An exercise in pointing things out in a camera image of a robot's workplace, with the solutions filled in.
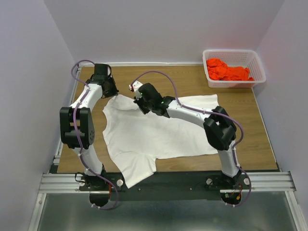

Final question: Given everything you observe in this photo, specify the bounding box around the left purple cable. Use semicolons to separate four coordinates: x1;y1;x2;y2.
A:
70;60;120;211

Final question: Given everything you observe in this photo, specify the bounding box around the aluminium frame rail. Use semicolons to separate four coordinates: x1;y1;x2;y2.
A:
29;65;297;231

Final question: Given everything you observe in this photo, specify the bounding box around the white plastic basket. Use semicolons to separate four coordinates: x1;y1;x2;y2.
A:
202;49;266;88

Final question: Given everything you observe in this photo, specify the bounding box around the orange t shirt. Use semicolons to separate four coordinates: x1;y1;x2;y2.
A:
206;58;254;81

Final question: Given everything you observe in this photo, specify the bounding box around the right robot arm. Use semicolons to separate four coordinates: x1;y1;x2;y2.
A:
130;81;241;189

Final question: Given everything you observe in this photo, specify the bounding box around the white t shirt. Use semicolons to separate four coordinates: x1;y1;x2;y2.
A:
103;95;217;188

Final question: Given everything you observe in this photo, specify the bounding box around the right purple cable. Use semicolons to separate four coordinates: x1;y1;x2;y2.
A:
129;71;253;207

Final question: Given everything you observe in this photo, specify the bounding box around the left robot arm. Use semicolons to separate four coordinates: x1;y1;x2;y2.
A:
60;60;118;190

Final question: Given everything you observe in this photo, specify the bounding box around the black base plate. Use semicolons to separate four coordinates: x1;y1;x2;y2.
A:
75;171;251;208

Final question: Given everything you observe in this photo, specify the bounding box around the purple cable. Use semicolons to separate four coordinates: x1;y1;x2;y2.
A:
70;60;120;211
129;71;253;207

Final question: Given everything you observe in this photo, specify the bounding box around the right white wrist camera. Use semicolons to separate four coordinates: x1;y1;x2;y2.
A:
129;80;143;100

